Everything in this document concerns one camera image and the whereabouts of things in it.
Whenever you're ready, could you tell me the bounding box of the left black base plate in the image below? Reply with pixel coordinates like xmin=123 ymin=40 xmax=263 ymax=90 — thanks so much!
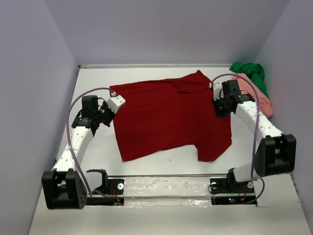
xmin=86 ymin=178 xmax=125 ymax=206

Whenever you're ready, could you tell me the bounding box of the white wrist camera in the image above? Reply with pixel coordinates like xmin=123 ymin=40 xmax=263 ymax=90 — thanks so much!
xmin=107 ymin=95 xmax=126 ymax=114
xmin=209 ymin=82 xmax=224 ymax=101

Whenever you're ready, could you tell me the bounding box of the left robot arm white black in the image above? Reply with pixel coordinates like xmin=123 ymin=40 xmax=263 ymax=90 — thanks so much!
xmin=41 ymin=95 xmax=115 ymax=210

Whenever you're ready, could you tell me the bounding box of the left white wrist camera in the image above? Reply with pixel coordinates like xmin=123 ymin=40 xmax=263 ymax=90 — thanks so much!
xmin=107 ymin=95 xmax=126 ymax=114

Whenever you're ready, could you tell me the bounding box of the pink t shirt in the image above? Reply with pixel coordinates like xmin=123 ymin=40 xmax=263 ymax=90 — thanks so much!
xmin=231 ymin=76 xmax=273 ymax=118

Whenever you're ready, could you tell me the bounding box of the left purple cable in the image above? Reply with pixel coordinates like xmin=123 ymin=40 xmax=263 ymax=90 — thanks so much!
xmin=67 ymin=87 xmax=117 ymax=196

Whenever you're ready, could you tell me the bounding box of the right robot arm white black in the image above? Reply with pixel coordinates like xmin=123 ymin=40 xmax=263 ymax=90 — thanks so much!
xmin=209 ymin=80 xmax=296 ymax=192

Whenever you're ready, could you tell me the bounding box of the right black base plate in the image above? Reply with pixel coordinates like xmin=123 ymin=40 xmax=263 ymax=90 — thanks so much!
xmin=208 ymin=178 xmax=257 ymax=206

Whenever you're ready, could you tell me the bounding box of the dark red t shirt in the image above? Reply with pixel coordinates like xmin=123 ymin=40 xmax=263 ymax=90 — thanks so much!
xmin=112 ymin=71 xmax=232 ymax=162

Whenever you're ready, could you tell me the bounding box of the green t shirt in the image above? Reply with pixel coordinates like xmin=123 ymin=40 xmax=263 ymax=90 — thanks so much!
xmin=229 ymin=62 xmax=268 ymax=97

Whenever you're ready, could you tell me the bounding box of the metal rail at table front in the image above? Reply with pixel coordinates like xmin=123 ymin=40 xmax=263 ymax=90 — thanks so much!
xmin=108 ymin=173 xmax=227 ymax=178

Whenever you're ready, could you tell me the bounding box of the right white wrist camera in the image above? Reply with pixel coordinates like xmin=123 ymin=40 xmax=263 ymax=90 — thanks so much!
xmin=209 ymin=82 xmax=224 ymax=101

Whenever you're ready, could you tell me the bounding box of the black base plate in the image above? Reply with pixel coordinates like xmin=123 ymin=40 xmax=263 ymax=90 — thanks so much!
xmin=86 ymin=178 xmax=125 ymax=206
xmin=208 ymin=178 xmax=257 ymax=206

